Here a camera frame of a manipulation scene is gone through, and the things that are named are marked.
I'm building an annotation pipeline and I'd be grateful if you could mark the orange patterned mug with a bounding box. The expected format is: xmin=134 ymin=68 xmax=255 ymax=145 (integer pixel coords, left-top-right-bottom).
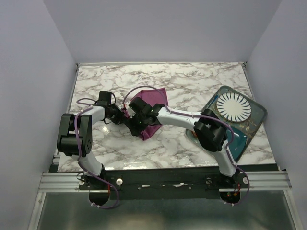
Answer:
xmin=191 ymin=131 xmax=198 ymax=139

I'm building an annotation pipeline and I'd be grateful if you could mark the aluminium frame rail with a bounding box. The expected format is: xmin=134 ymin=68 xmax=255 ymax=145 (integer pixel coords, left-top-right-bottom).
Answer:
xmin=38 ymin=171 xmax=292 ymax=193

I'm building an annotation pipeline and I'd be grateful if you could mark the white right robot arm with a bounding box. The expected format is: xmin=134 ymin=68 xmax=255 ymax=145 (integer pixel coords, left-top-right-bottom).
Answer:
xmin=124 ymin=103 xmax=238 ymax=188

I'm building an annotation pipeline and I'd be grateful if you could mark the purple cloth napkin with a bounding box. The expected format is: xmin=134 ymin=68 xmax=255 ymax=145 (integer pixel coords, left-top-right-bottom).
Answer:
xmin=122 ymin=88 xmax=168 ymax=141

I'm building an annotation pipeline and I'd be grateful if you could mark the green floral serving tray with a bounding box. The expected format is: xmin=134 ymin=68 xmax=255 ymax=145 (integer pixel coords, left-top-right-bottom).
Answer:
xmin=185 ymin=85 xmax=268 ymax=161

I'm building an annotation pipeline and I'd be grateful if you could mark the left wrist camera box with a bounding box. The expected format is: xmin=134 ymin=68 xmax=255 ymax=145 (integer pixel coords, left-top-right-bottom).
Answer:
xmin=96 ymin=91 xmax=112 ymax=107

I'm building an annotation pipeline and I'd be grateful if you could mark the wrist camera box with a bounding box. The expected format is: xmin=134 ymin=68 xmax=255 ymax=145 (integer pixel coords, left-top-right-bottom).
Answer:
xmin=96 ymin=91 xmax=112 ymax=107
xmin=129 ymin=97 xmax=150 ymax=114

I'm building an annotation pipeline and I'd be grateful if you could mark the teal square plate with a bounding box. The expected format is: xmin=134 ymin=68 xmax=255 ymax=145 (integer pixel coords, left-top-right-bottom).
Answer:
xmin=229 ymin=127 xmax=247 ymax=162

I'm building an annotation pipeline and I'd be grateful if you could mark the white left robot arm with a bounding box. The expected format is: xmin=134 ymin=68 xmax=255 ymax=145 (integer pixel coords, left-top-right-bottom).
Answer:
xmin=57 ymin=105 xmax=127 ymax=189

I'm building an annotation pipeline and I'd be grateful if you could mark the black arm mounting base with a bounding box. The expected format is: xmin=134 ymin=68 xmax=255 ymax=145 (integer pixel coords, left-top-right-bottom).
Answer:
xmin=79 ymin=166 xmax=248 ymax=200

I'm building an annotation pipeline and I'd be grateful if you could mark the white blue striped plate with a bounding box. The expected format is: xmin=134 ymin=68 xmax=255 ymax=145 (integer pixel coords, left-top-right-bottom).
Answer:
xmin=216 ymin=92 xmax=252 ymax=123

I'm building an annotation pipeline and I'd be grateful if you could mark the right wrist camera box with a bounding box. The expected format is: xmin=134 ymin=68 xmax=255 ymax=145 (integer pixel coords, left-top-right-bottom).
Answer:
xmin=129 ymin=97 xmax=150 ymax=114

